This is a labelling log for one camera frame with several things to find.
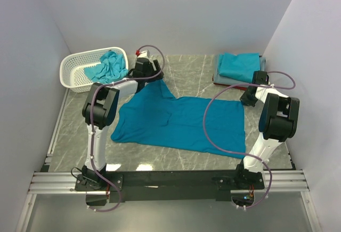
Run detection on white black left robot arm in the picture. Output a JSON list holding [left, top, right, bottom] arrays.
[[79, 55, 164, 190]]

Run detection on white perforated plastic basket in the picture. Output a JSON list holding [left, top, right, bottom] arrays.
[[60, 47, 129, 93]]

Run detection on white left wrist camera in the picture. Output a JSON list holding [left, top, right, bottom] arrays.
[[135, 50, 150, 59]]

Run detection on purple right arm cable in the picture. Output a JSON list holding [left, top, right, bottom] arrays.
[[202, 71, 296, 209]]

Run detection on folded teal t-shirt top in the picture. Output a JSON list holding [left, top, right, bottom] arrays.
[[217, 53, 261, 83]]

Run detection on light turquoise crumpled t-shirt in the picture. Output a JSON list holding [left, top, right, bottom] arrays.
[[84, 51, 128, 84]]

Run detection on folded red t-shirt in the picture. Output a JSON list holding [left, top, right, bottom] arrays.
[[212, 75, 247, 91]]

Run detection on teal blue t-shirt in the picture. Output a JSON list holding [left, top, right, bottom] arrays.
[[111, 80, 246, 159]]

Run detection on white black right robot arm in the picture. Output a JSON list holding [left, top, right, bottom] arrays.
[[234, 70, 300, 189]]

